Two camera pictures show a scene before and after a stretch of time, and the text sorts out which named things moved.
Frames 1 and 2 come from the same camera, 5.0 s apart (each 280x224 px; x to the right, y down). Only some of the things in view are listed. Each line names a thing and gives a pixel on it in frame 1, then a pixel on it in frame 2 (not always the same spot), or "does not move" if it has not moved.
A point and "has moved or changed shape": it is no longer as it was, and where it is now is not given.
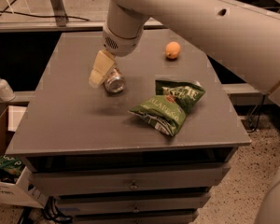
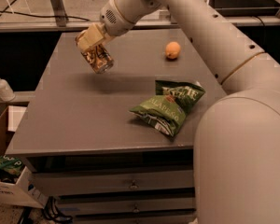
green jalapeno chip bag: x=166 y=110 does not move
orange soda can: x=115 y=82 has moved or changed shape
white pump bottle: x=2 y=88 does not move
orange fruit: x=173 y=49 does not move
